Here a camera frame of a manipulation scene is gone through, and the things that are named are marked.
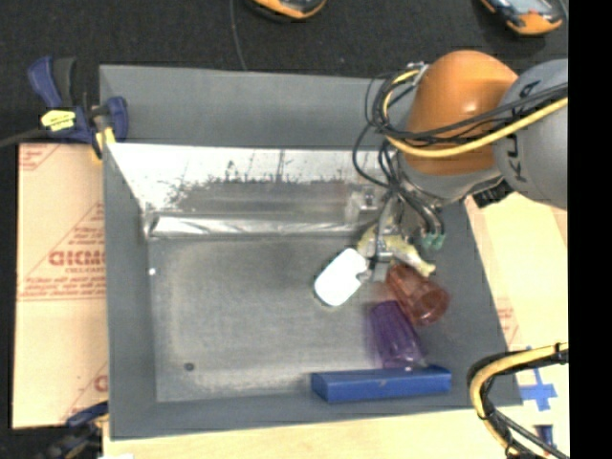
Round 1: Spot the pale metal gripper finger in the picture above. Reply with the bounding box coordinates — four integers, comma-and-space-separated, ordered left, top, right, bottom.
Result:
373, 251, 394, 284
364, 239, 382, 277

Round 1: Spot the pale yellow toy animal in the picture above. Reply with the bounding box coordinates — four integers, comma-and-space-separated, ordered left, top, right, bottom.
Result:
356, 224, 437, 277

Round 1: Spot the white plastic bottle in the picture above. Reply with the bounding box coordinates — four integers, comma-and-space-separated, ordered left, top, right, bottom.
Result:
313, 248, 372, 308

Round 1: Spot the clear pink plastic cup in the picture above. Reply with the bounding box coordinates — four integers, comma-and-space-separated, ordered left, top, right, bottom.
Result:
384, 263, 451, 327

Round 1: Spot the clear purple plastic cup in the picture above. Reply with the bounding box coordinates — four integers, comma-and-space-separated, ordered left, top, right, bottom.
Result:
364, 299, 429, 371

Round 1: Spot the blue flat block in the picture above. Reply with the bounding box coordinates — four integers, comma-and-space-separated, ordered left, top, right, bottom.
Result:
310, 363, 453, 404

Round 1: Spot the grey metal bin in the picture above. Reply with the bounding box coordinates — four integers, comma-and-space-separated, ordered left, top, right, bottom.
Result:
98, 64, 523, 439

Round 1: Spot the brown cardboard board red print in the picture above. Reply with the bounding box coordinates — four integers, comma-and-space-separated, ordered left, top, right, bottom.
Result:
11, 142, 569, 430

